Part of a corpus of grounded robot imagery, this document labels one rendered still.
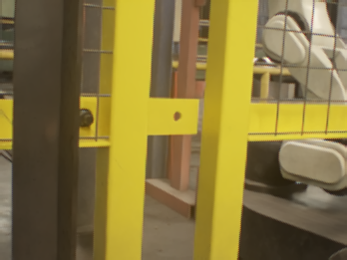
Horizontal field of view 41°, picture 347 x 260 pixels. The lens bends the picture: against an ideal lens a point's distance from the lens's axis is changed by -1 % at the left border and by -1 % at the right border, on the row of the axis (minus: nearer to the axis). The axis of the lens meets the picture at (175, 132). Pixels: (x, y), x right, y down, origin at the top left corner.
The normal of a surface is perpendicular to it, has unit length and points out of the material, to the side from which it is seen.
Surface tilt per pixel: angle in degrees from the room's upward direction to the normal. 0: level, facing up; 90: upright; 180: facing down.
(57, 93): 90
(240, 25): 90
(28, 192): 90
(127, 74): 90
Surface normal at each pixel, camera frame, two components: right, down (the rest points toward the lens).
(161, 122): 0.50, 0.15
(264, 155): -0.79, 0.04
